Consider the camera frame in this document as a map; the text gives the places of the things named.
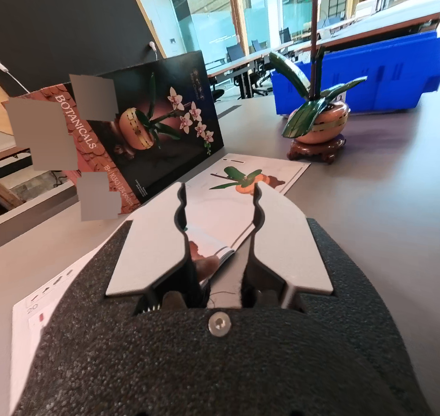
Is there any instruction booklet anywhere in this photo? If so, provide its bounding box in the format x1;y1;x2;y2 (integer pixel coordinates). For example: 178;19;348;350
12;153;311;416

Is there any wooden column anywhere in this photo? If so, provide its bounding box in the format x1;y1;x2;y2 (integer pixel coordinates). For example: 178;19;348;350
227;0;250;58

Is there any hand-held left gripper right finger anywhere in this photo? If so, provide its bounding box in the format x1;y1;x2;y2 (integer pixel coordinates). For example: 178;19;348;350
248;180;335;308

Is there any long wooden-edged office desk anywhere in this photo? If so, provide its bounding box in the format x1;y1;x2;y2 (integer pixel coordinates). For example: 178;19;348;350
206;43;286;100

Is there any black orchid set box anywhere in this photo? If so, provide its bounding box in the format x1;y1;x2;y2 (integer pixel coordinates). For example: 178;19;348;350
2;50;225;222

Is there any grey desk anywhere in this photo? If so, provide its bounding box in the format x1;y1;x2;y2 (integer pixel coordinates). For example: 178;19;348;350
0;93;440;416

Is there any toy orchid plant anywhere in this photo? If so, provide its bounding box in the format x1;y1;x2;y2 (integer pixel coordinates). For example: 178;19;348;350
268;46;368;165

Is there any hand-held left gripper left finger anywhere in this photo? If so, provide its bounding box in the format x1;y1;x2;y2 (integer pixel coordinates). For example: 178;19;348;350
105;182;193;298

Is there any blue plastic bin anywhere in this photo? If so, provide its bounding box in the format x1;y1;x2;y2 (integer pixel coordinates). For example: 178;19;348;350
270;31;440;115

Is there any black partition panel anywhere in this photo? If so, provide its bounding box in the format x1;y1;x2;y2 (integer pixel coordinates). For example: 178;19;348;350
0;0;165;97

